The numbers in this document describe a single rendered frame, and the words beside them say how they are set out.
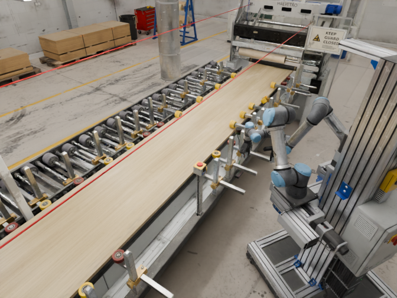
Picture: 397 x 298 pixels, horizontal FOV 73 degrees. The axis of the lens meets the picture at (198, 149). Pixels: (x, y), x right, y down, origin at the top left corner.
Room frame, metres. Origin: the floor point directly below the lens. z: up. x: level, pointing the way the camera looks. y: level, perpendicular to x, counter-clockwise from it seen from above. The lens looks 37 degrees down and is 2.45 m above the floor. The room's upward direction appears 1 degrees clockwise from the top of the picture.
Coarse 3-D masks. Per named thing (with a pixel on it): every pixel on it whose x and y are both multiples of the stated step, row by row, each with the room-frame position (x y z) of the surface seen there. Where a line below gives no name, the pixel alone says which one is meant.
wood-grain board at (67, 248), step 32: (224, 96) 3.22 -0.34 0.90; (256, 96) 3.23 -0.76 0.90; (160, 128) 2.43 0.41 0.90; (192, 128) 2.43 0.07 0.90; (224, 128) 2.44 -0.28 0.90; (128, 160) 1.88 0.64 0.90; (160, 160) 1.89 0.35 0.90; (192, 160) 1.89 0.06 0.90; (96, 192) 1.48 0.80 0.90; (128, 192) 1.48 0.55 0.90; (160, 192) 1.49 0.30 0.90; (64, 224) 1.17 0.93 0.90; (96, 224) 1.18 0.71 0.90; (128, 224) 1.18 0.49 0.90; (0, 256) 0.93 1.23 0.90; (32, 256) 0.93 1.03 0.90; (64, 256) 0.93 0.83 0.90; (96, 256) 0.93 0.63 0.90; (0, 288) 0.73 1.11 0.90; (32, 288) 0.73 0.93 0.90; (64, 288) 0.74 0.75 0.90
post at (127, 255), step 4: (124, 252) 0.82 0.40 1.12; (128, 252) 0.82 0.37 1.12; (124, 256) 0.81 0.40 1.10; (128, 256) 0.81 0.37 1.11; (132, 256) 0.83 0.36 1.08; (128, 260) 0.80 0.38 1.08; (132, 260) 0.82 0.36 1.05; (128, 264) 0.80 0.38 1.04; (132, 264) 0.82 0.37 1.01; (128, 268) 0.81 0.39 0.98; (132, 268) 0.81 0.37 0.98; (128, 272) 0.82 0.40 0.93; (132, 272) 0.81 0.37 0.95; (136, 272) 0.83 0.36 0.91; (132, 276) 0.80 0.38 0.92; (136, 276) 0.82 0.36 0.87; (132, 280) 0.81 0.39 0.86; (136, 288) 0.81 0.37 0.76; (140, 288) 0.83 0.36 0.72; (136, 292) 0.80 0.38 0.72
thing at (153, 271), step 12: (252, 156) 2.30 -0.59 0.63; (228, 180) 1.84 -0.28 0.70; (204, 204) 1.55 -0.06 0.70; (192, 216) 1.41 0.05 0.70; (204, 216) 1.45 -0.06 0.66; (192, 228) 1.30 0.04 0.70; (180, 240) 1.19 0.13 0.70; (168, 252) 1.09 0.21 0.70; (156, 264) 1.00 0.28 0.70; (168, 264) 1.03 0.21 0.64; (156, 276) 0.92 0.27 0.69; (144, 288) 0.84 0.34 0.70
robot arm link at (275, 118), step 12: (276, 108) 1.59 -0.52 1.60; (264, 120) 1.57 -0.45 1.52; (276, 120) 1.52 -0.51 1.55; (288, 120) 1.55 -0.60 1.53; (276, 132) 1.49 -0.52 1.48; (276, 144) 1.45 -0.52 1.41; (276, 156) 1.41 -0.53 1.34; (276, 168) 1.36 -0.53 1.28; (288, 168) 1.34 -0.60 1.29; (276, 180) 1.31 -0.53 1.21; (288, 180) 1.29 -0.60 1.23
